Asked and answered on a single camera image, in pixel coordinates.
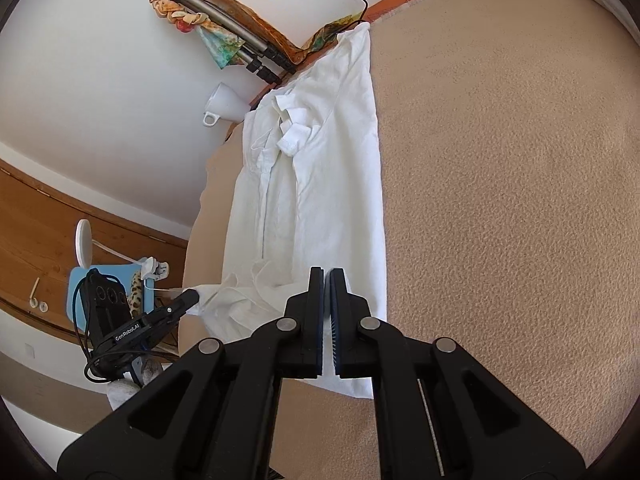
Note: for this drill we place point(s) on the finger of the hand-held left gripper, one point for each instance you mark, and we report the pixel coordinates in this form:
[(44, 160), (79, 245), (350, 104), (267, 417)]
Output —
[(187, 300)]

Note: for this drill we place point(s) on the blue chair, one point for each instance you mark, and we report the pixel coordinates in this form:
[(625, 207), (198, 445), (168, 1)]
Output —
[(80, 280)]

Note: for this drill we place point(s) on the white t-shirt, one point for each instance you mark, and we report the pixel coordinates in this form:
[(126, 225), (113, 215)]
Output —
[(325, 185)]

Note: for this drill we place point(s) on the leopard print cloth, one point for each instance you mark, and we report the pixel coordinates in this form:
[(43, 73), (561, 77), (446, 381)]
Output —
[(136, 295)]

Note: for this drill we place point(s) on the white mug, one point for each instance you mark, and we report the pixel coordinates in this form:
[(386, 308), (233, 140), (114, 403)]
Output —
[(225, 102)]

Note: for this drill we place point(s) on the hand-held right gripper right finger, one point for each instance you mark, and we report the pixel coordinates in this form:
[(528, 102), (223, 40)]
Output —
[(336, 320)]

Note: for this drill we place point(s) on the folded silver tripod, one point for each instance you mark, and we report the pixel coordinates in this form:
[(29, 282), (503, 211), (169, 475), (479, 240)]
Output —
[(225, 15)]

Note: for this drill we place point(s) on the metal door stopper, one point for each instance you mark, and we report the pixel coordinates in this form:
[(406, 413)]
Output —
[(34, 295)]

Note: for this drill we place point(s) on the beige blanket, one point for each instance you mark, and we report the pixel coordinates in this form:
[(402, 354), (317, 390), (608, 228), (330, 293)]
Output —
[(500, 210)]

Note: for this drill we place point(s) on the person's left forearm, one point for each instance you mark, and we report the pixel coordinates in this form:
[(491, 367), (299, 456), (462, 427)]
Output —
[(122, 392)]

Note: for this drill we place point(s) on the white wall socket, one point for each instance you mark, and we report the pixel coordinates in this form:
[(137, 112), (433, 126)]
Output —
[(29, 350)]

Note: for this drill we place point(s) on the white clip desk lamp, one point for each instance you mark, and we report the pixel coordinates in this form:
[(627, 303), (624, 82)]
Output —
[(82, 242)]

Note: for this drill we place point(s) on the orange patterned scarf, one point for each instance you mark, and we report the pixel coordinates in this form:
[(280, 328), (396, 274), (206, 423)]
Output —
[(220, 45)]

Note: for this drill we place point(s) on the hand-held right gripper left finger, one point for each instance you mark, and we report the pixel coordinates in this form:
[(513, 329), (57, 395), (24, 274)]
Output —
[(316, 310)]

